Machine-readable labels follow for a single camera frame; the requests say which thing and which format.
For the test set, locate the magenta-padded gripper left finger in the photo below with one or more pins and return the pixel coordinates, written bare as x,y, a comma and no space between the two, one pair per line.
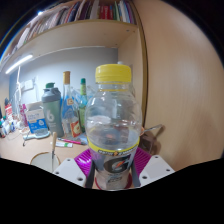
70,169

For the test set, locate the flat round red coaster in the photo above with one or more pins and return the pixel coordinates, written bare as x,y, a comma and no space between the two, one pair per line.
97,185

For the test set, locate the white strip lamp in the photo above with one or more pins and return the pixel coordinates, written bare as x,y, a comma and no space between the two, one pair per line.
18,64

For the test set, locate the green glass bottle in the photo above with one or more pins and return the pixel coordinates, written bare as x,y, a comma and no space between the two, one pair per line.
50,85

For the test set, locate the light blue hairbrush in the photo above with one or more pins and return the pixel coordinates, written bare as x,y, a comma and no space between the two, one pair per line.
38,134

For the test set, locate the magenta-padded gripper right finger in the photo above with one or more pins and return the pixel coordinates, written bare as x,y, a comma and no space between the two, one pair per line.
155,169

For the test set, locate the green bottle green cap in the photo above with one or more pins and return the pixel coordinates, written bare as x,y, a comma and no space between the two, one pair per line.
83,106

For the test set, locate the pink pouch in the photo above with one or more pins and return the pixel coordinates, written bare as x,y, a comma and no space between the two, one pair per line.
24,115

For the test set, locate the clear drink bottle yellow cap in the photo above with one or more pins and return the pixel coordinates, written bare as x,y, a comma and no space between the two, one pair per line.
111,113

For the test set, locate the white wall power strip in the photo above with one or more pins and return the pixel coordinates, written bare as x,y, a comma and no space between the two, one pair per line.
28,84

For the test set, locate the ceiling light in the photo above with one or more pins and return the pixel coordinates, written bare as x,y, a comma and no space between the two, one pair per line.
40,13

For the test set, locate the wooden shelf unit with books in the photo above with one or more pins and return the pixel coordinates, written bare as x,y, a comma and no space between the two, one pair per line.
83,33

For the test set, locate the white and blue box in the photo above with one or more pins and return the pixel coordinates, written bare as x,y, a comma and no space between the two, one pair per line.
36,120

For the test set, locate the brown mug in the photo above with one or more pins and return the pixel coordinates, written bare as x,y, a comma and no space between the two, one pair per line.
150,141

